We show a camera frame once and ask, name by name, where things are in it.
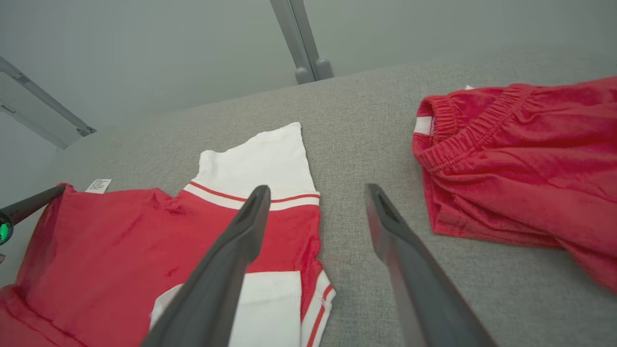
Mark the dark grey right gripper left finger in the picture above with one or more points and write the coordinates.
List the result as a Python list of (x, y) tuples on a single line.
[(212, 284)]

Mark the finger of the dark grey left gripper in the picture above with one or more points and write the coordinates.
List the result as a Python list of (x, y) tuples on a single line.
[(33, 205)]

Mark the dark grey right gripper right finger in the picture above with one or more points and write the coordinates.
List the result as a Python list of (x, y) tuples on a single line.
[(424, 299)]

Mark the red white Bulls jersey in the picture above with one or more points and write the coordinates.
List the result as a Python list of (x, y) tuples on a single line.
[(111, 250)]

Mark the red shorts white stripe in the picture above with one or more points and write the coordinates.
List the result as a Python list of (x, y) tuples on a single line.
[(520, 168)]

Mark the grey metal panel rail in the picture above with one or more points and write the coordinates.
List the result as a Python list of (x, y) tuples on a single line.
[(43, 115)]

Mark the grey partition post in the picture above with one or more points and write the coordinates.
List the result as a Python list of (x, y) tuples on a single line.
[(295, 29)]

